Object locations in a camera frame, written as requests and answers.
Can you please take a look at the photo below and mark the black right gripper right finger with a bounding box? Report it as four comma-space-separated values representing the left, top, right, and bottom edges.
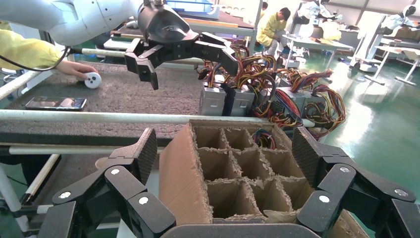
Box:
291, 126, 420, 238

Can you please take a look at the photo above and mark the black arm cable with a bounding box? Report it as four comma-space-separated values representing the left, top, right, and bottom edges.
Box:
0, 46, 71, 72

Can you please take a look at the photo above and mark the white table leg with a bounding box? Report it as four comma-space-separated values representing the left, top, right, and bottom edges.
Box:
0, 166, 32, 237

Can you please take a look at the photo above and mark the cardboard box with dividers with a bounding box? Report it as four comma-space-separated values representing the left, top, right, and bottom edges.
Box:
159, 119, 370, 238

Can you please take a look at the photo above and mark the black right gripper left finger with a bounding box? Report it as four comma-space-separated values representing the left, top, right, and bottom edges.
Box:
38, 128, 176, 238

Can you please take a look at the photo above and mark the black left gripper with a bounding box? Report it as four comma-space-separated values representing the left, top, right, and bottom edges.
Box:
124, 3, 239, 91

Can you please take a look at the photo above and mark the operator forearm in yellow sleeve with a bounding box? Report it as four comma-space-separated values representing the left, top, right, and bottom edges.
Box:
0, 21, 63, 70

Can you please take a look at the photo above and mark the silver power supply with wires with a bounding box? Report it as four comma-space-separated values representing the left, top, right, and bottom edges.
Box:
302, 83, 348, 140
277, 69, 334, 114
252, 129, 277, 150
229, 88, 256, 117
197, 62, 229, 116

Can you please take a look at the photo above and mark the white table strut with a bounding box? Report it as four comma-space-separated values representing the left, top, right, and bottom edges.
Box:
19, 154, 62, 205

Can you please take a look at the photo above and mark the white work table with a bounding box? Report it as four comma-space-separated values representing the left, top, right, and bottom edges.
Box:
282, 34, 354, 70
362, 44, 420, 87

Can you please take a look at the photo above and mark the white humanoid robot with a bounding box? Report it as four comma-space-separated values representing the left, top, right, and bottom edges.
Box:
293, 0, 344, 42
380, 3, 420, 37

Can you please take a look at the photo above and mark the white round puck device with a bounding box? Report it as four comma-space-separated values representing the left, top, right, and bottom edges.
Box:
84, 71, 103, 90

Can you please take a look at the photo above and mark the black smartphone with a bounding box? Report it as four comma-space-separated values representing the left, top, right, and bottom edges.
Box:
25, 96, 88, 112

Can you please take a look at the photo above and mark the grey felt table mat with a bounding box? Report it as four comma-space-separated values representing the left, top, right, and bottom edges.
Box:
0, 61, 206, 147

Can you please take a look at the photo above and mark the operator hand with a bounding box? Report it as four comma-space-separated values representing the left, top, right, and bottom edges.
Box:
55, 60, 99, 82

